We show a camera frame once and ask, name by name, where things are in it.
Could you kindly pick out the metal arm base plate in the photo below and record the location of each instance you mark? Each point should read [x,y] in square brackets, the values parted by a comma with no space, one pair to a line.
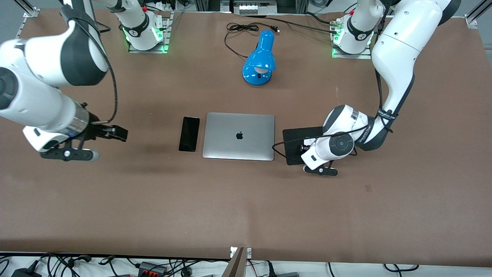
[134,50]
[353,56]

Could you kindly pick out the silver laptop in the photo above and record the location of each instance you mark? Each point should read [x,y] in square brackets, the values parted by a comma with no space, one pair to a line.
[238,136]

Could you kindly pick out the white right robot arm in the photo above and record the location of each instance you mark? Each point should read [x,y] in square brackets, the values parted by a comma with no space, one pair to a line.
[34,96]

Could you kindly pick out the brown wooden post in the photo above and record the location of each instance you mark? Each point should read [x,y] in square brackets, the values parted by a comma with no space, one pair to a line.
[238,265]

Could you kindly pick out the black smartphone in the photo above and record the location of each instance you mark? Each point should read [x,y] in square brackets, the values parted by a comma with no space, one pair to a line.
[189,134]

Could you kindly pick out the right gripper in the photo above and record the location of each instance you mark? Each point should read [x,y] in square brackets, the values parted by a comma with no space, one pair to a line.
[94,130]

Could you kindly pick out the black orange connector box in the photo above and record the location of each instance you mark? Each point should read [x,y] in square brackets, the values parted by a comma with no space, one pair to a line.
[152,269]

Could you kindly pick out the black power adapter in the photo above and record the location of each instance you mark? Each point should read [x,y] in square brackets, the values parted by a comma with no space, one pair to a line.
[25,274]

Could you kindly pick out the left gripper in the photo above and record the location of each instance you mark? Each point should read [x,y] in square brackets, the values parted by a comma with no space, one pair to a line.
[306,145]

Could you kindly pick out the blue desk lamp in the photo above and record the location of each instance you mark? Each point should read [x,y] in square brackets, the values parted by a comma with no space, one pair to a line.
[261,57]

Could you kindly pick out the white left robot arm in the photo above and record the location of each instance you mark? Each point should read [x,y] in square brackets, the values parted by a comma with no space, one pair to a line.
[399,46]

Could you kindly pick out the black plug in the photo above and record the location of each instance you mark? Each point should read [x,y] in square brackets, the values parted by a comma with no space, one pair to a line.
[270,271]

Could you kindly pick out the black mouse pad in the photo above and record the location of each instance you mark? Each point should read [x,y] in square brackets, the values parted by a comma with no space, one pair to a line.
[294,136]

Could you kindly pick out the grey power strip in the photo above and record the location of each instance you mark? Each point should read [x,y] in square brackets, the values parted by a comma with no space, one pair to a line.
[250,7]

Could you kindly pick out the white metal bracket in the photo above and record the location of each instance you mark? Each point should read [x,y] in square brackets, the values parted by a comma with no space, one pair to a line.
[249,253]

